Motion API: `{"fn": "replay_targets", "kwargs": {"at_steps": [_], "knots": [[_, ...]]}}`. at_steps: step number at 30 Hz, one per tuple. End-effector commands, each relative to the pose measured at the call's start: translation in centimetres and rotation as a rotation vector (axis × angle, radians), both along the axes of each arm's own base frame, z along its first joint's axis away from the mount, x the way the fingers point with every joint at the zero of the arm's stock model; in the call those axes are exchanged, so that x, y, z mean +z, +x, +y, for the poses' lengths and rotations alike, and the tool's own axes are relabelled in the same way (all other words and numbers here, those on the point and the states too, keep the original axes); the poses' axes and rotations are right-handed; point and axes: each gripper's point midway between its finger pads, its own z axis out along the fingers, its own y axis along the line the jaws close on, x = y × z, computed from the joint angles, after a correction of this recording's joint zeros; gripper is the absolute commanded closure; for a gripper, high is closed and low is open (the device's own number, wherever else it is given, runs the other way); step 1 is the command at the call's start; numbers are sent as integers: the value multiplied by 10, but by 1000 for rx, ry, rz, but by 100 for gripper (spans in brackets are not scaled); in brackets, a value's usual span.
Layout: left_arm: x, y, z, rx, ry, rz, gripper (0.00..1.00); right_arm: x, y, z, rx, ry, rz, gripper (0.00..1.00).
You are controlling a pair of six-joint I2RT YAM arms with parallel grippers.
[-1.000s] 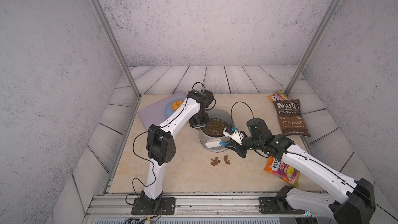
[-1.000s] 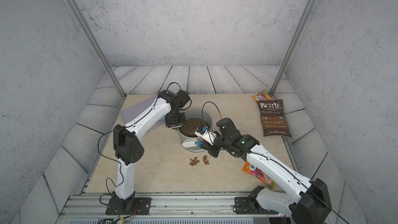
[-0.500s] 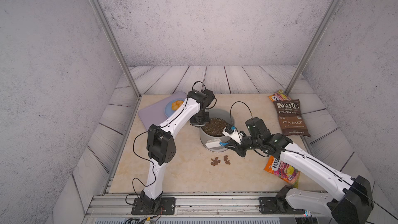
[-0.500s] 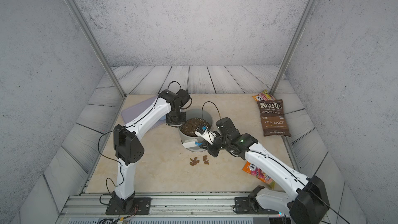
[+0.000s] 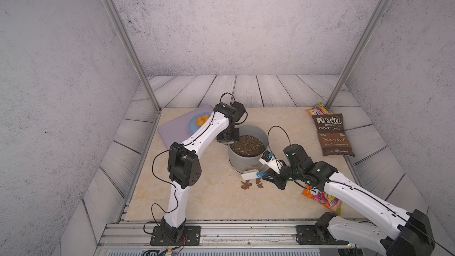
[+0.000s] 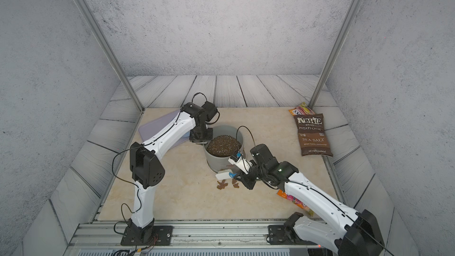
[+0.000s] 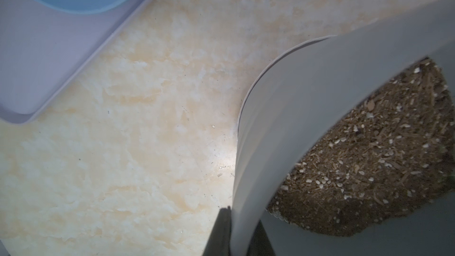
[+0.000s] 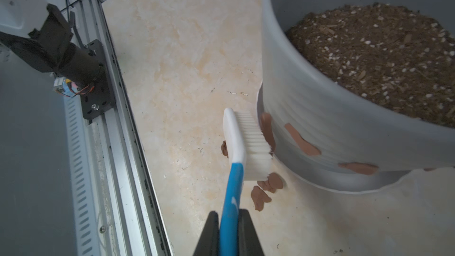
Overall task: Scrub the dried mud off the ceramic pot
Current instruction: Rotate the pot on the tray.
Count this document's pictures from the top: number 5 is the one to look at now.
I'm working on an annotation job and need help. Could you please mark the purple cutting board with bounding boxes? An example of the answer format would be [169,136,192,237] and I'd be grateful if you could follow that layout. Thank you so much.
[158,105,213,149]

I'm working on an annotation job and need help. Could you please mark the blue plate with orange food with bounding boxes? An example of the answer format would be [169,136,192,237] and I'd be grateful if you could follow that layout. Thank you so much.
[188,113,210,134]

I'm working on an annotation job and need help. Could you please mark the right aluminium corner post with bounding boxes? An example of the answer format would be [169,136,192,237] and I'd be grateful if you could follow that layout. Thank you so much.
[325,0,391,108]

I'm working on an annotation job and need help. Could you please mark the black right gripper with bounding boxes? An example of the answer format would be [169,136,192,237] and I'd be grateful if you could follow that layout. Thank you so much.
[259,160,303,190]

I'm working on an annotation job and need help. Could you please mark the aluminium corner post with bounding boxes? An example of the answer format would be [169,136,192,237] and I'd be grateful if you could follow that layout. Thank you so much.
[325,0,391,108]
[102,0,162,113]

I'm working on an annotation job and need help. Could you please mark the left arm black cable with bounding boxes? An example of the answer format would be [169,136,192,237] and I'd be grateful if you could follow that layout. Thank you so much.
[143,92,248,235]

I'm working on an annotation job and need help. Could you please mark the brown Kettle chips bag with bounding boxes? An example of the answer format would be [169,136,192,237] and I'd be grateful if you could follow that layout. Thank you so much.
[312,114,355,156]

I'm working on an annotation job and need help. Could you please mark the left aluminium corner post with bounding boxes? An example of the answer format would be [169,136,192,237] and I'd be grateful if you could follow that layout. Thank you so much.
[102,0,162,113]

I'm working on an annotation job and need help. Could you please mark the grey ceramic plant pot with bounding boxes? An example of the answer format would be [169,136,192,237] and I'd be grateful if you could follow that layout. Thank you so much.
[228,125,267,174]

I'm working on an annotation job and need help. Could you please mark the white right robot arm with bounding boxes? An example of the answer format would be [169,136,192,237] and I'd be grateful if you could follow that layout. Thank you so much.
[259,144,436,256]

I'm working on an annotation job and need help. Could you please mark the pink yellow Fox's candy bag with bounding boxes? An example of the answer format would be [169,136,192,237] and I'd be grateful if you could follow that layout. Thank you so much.
[302,186,342,216]

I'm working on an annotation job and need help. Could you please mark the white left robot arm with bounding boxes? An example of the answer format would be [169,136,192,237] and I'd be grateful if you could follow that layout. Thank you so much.
[151,101,248,246]

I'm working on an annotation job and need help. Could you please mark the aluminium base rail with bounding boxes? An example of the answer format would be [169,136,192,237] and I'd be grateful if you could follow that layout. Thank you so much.
[95,219,378,256]

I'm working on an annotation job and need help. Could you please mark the orange Fox's candy bag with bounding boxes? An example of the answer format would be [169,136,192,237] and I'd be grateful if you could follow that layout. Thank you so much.
[307,102,334,116]

